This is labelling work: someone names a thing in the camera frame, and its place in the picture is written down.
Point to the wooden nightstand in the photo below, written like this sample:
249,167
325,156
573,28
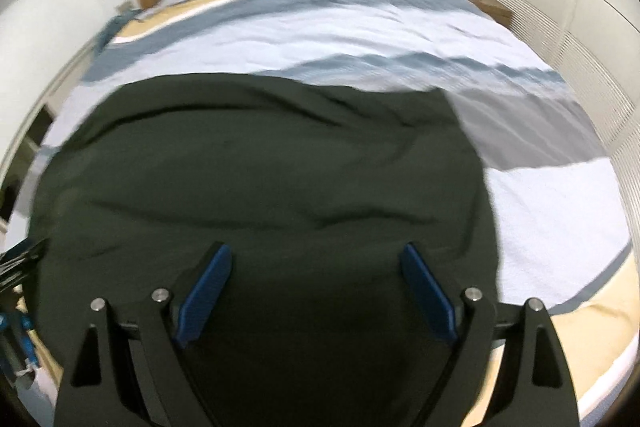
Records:
492,9

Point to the bed with striped duvet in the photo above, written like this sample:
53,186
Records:
360,32

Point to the blue crumpled cloth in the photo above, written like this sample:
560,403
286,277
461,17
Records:
119,29

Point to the white wardrobe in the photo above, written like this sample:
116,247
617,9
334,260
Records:
575,7

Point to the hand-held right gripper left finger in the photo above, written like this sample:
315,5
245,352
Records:
202,294

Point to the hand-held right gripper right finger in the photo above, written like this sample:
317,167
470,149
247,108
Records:
430,294

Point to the black puffer jacket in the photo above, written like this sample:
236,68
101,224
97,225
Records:
275,167

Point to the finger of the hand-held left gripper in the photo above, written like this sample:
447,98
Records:
22,259

